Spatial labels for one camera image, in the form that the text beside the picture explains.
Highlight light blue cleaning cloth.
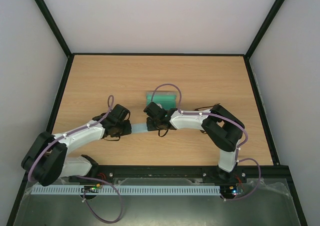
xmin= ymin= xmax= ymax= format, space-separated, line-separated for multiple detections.
xmin=131 ymin=123 xmax=148 ymax=134

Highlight grey felt glasses case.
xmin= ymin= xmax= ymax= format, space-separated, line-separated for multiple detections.
xmin=152 ymin=91 xmax=177 ymax=110

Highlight black round sunglasses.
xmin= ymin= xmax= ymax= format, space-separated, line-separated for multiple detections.
xmin=194 ymin=103 xmax=220 ymax=111

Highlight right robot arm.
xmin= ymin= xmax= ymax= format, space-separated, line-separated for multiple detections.
xmin=144 ymin=102 xmax=248 ymax=182

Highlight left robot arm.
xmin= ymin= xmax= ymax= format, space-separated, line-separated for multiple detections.
xmin=21 ymin=104 xmax=132 ymax=186

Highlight clear plastic sheet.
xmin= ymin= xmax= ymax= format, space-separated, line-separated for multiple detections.
xmin=14 ymin=178 xmax=300 ymax=225

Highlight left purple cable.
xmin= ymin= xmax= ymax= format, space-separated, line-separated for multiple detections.
xmin=27 ymin=95 xmax=124 ymax=223

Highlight purple cable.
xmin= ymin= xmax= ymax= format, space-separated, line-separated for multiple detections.
xmin=27 ymin=95 xmax=124 ymax=223
xmin=151 ymin=83 xmax=262 ymax=202

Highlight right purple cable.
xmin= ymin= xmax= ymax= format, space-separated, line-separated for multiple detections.
xmin=151 ymin=83 xmax=262 ymax=202

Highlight light blue slotted cable duct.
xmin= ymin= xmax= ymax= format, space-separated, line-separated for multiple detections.
xmin=31 ymin=185 xmax=221 ymax=196

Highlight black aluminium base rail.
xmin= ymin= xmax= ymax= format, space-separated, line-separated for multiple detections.
xmin=24 ymin=164 xmax=291 ymax=184

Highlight black cage frame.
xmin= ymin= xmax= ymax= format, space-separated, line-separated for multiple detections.
xmin=4 ymin=0 xmax=309 ymax=226

